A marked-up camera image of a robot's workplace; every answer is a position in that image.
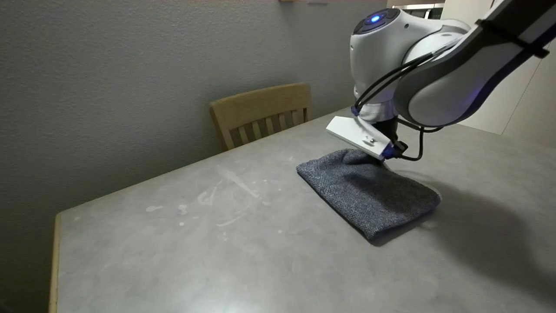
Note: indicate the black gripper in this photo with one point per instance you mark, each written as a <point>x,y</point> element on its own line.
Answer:
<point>386,128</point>

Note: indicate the blue striped towel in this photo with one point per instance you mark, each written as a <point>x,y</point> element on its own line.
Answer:
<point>370,192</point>

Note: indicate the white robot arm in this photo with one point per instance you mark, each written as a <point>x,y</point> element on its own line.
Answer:
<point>452,64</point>

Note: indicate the wooden chair with curved backrest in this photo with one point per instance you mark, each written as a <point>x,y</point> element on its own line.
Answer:
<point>261,105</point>

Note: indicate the tall white cabinet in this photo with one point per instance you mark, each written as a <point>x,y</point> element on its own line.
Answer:
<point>522,105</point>

